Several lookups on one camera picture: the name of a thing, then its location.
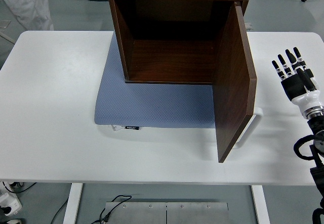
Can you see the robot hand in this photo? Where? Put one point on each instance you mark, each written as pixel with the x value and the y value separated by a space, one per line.
pixel 294 87

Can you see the brown wooden cabinet door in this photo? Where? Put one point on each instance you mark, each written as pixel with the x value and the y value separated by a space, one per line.
pixel 233 95

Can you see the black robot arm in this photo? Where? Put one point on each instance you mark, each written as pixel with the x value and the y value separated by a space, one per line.
pixel 316 125

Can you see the grey floor plate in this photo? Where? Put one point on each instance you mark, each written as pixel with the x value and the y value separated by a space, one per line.
pixel 249 26

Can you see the white table leg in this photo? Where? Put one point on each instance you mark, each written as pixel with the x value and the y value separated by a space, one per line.
pixel 260 203
pixel 72 203

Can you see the blue-grey mat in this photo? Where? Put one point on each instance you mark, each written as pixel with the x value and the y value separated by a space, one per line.
pixel 152 102

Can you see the grey metal plate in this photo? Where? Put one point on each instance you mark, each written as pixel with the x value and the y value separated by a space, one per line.
pixel 197 214
pixel 136 214

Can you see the black mat label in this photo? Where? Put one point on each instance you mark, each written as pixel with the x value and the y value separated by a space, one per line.
pixel 132 127

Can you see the white mat tag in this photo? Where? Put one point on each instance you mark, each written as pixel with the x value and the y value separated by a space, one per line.
pixel 116 128

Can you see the person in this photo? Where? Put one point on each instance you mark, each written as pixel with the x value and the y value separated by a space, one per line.
pixel 27 4

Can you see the white power strip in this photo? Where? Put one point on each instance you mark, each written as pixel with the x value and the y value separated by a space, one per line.
pixel 11 205

